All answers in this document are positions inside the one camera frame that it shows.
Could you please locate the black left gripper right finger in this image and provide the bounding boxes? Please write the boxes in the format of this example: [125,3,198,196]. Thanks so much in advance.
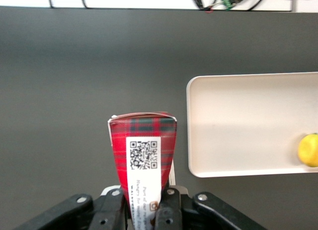
[151,187,269,230]

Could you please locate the cream rectangular tray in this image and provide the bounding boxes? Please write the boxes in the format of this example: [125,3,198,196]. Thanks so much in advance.
[186,71,318,179]

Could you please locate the green circuit board connector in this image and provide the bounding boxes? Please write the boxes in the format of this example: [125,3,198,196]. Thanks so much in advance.
[222,0,240,10]

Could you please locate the red tartan cookie box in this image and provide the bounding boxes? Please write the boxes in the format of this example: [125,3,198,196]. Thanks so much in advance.
[107,111,178,230]

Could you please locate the yellow lemon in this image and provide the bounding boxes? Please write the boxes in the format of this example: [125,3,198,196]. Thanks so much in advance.
[297,133,318,168]

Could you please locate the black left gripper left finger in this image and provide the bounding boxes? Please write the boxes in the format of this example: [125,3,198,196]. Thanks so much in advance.
[14,186,130,230]

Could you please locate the black curved cable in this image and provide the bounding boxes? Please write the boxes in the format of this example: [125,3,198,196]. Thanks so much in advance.
[244,0,270,11]

